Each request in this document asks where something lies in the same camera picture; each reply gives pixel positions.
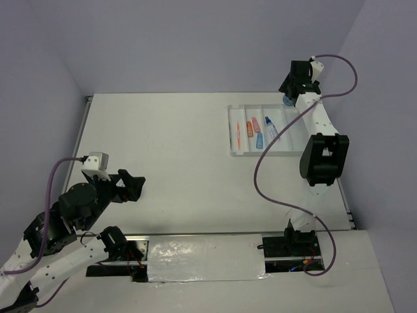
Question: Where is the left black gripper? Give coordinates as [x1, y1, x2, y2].
[82, 168, 146, 230]

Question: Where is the small blue jar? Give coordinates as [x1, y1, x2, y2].
[283, 95, 294, 106]

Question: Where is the clear spray bottle blue cap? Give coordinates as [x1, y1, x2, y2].
[265, 116, 278, 143]

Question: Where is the pink translucent cap case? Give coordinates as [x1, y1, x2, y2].
[252, 117, 261, 133]

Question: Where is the orange translucent cap case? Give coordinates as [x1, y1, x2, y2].
[246, 121, 254, 138]

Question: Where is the blue translucent cap case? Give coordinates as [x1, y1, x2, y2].
[256, 132, 263, 150]

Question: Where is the orange highlighter pen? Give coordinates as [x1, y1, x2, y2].
[236, 122, 241, 151]

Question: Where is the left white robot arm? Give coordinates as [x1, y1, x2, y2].
[1, 170, 146, 312]

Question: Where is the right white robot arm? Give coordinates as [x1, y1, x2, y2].
[117, 88, 349, 233]

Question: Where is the white divided organizer tray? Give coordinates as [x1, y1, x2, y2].
[227, 104, 309, 157]

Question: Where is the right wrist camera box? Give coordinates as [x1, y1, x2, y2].
[309, 56, 324, 82]

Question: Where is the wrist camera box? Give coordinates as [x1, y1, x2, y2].
[309, 56, 324, 82]
[81, 152, 110, 181]

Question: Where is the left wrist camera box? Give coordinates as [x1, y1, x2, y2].
[81, 152, 110, 181]

